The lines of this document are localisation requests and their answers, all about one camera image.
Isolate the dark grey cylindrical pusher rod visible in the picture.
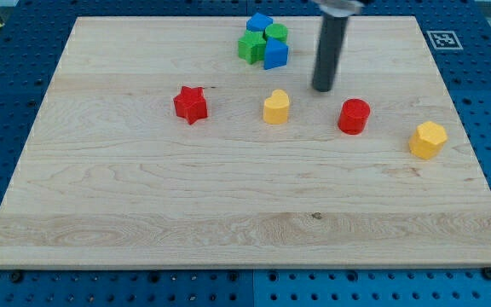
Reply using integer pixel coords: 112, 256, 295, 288
312, 14, 349, 92

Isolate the red star block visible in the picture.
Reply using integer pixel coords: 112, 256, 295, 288
173, 86, 208, 125

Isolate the green cylinder block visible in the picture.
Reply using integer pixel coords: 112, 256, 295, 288
263, 23, 288, 43

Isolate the blue triangle block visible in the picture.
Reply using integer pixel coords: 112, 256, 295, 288
263, 38, 289, 70

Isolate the green star block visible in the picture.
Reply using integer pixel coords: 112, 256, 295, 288
238, 30, 267, 64

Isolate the blue cube block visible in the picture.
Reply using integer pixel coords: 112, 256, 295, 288
246, 13, 274, 32

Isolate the yellow hexagon block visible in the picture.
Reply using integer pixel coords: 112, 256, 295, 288
408, 121, 448, 159

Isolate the yellow heart block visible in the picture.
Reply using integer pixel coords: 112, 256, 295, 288
263, 89, 290, 125

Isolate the fiducial marker tag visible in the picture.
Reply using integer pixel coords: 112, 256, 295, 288
426, 30, 463, 50

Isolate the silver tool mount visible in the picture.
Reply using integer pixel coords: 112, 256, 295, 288
313, 0, 364, 17

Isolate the red cylinder block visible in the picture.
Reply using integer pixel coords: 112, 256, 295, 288
338, 98, 371, 135

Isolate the wooden board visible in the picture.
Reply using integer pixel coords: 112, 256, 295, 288
0, 16, 491, 269

